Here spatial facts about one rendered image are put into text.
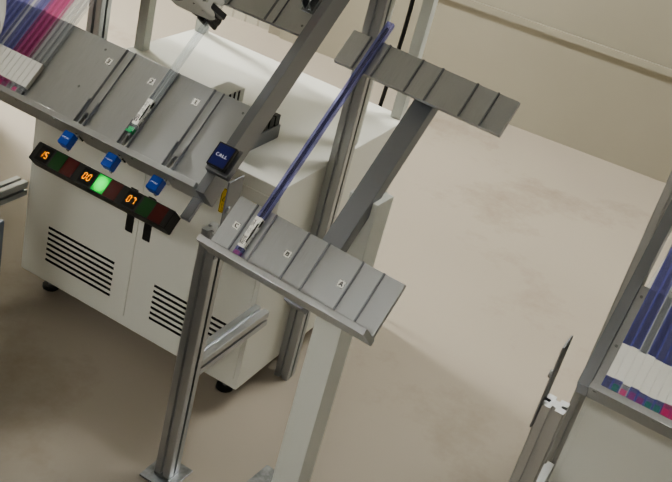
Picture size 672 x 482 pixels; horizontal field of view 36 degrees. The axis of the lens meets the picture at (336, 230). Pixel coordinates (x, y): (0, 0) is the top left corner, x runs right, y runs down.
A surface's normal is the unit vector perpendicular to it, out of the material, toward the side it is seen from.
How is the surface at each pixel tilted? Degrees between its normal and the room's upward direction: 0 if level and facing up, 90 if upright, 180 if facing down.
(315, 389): 90
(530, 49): 90
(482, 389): 0
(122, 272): 90
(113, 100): 43
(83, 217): 90
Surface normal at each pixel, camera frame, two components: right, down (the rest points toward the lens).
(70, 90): -0.16, -0.40
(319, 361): -0.53, 0.30
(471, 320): 0.23, -0.85
